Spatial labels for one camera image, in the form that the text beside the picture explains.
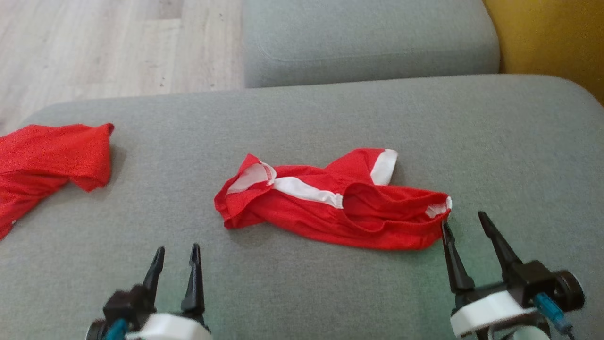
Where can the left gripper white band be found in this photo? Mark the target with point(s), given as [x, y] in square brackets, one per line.
[165, 328]

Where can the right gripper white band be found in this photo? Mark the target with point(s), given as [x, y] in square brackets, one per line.
[490, 309]

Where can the mustard yellow upholstered panel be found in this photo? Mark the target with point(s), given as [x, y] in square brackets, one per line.
[552, 38]

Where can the large grey sofa seat cushion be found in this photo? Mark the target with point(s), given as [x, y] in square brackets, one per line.
[302, 293]

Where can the red basketball jersey white trim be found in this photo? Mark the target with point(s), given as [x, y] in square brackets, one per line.
[42, 156]

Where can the red shorts white trim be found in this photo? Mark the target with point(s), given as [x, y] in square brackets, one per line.
[306, 212]

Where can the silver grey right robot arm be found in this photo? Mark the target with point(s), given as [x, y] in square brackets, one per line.
[531, 334]

